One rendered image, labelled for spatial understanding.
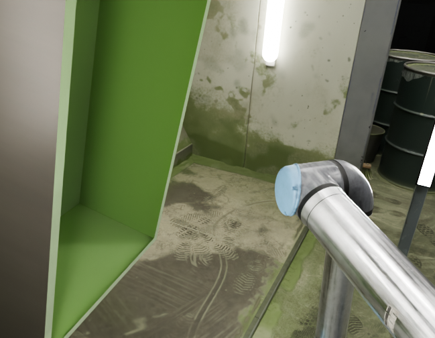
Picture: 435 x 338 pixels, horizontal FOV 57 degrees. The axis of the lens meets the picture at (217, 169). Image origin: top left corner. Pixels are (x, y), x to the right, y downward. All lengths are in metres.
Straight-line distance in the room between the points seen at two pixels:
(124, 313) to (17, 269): 0.93
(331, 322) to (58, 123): 0.87
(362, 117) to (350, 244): 1.99
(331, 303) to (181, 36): 0.86
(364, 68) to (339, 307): 1.79
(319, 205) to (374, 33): 1.90
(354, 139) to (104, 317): 1.86
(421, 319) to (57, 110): 0.68
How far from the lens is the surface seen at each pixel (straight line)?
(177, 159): 3.09
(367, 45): 2.68
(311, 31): 2.74
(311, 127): 2.84
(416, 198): 2.02
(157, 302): 1.92
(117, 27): 1.35
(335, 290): 1.16
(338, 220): 0.85
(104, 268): 1.43
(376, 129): 3.86
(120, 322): 1.85
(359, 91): 2.73
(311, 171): 0.94
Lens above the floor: 1.36
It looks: 25 degrees down
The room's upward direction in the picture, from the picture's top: 4 degrees clockwise
